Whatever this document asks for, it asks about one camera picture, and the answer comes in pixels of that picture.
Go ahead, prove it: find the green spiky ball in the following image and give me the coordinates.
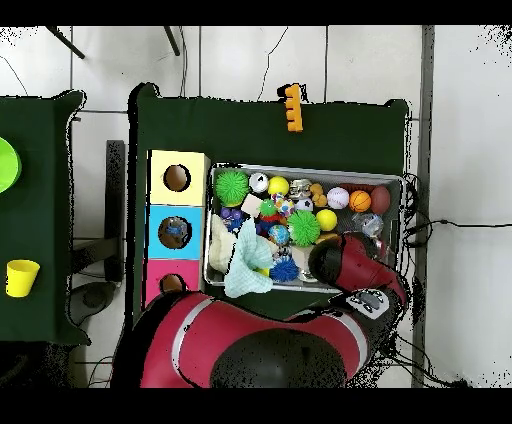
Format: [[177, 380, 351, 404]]
[[213, 169, 252, 208], [287, 209, 322, 247]]

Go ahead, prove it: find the cream muslin cloth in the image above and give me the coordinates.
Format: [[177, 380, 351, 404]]
[[207, 214, 239, 275]]

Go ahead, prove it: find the mint green cloth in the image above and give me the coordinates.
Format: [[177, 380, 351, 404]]
[[223, 217, 277, 301]]

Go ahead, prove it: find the clear plastic packet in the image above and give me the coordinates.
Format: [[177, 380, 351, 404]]
[[165, 223, 192, 244], [355, 213, 387, 240]]

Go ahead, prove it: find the orange plastic comb toy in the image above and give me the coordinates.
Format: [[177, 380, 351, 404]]
[[277, 83, 305, 133]]

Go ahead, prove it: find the yellow cup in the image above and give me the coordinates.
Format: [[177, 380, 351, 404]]
[[6, 259, 41, 299]]

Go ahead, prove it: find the wooden box with three holes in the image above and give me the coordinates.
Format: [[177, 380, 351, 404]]
[[142, 148, 211, 309]]

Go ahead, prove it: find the clear mesh bin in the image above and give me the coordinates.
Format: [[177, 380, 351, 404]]
[[203, 163, 405, 296]]

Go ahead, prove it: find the yellow smiley ball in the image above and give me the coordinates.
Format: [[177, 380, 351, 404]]
[[315, 209, 338, 233]]

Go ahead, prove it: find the dark green tablecloth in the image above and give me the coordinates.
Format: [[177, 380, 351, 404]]
[[127, 82, 411, 353], [0, 90, 88, 347]]

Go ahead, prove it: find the white baseball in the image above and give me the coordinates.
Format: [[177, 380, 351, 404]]
[[326, 187, 351, 210]]

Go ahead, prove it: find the small orange basketball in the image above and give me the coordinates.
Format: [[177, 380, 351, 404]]
[[348, 190, 373, 214]]

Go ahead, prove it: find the black tripod leg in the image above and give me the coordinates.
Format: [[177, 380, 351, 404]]
[[163, 26, 182, 57], [43, 26, 86, 60]]

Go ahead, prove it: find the grey floor strip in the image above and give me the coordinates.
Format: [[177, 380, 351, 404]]
[[419, 26, 437, 269]]

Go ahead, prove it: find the green plate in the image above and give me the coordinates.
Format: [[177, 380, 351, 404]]
[[0, 135, 23, 195]]

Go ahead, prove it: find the black floor cable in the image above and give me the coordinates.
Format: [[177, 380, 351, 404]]
[[403, 215, 512, 237]]

